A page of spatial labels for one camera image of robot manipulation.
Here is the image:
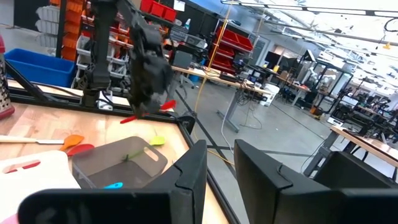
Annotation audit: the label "white floor box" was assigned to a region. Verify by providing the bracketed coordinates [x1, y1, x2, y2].
[259, 83, 280, 107]

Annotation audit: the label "dark red silicone spatula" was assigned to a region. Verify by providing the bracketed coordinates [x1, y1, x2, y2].
[119, 99, 177, 124]

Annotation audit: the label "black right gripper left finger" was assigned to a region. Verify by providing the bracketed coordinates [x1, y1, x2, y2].
[18, 139, 208, 224]

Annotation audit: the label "grey translucent plastic bin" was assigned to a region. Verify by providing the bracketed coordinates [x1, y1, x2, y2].
[71, 136, 169, 190]

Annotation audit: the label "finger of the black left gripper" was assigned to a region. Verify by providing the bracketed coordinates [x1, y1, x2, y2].
[132, 104, 147, 116]
[148, 96, 164, 115]

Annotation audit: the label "storage rack with small bins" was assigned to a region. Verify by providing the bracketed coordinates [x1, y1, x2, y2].
[35, 0, 134, 80]

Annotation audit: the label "rack of red bins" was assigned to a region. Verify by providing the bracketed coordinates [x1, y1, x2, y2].
[211, 26, 254, 75]

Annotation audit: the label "yellow hanging cable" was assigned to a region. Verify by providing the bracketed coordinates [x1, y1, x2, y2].
[192, 0, 234, 166]

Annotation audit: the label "wooden desk grey legs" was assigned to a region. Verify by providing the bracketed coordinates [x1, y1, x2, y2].
[303, 125, 398, 181]

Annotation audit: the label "pink silicone spatula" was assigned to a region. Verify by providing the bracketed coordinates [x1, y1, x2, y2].
[0, 213, 20, 224]

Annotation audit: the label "orange silicone spatula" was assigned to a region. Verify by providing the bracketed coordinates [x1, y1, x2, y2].
[58, 134, 85, 152]

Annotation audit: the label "cream handled table knife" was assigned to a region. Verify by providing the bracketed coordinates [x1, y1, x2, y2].
[0, 135, 65, 146]

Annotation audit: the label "long wooden workbench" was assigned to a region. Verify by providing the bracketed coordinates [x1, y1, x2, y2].
[170, 64, 273, 133]

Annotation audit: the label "large white plastic bin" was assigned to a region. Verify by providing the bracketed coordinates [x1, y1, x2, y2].
[0, 150, 81, 224]

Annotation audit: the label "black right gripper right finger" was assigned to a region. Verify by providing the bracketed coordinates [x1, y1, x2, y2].
[234, 139, 398, 224]

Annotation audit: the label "black aluminium table frame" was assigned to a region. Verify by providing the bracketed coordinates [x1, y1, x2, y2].
[0, 58, 242, 224]

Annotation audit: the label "blue plastic storage tub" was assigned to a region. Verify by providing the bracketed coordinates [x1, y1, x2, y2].
[4, 48, 77, 88]

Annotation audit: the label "shelf with red bins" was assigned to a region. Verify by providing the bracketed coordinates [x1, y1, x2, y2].
[133, 0, 215, 35]

